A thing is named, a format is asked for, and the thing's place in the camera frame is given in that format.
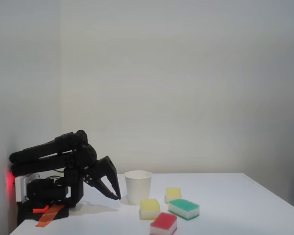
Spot white controller board holder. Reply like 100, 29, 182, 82
14, 173, 41, 203

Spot white paper cup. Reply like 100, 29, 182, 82
123, 170, 153, 206

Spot green and white sponge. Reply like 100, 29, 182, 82
168, 198, 200, 221

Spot yellow and white sponge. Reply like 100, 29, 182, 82
140, 198, 161, 220
164, 187, 182, 204

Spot red and white sponge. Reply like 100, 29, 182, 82
149, 212, 178, 235

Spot orange tape strip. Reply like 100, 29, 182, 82
35, 204, 64, 228

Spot black arm base cable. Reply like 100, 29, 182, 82
46, 171, 66, 184

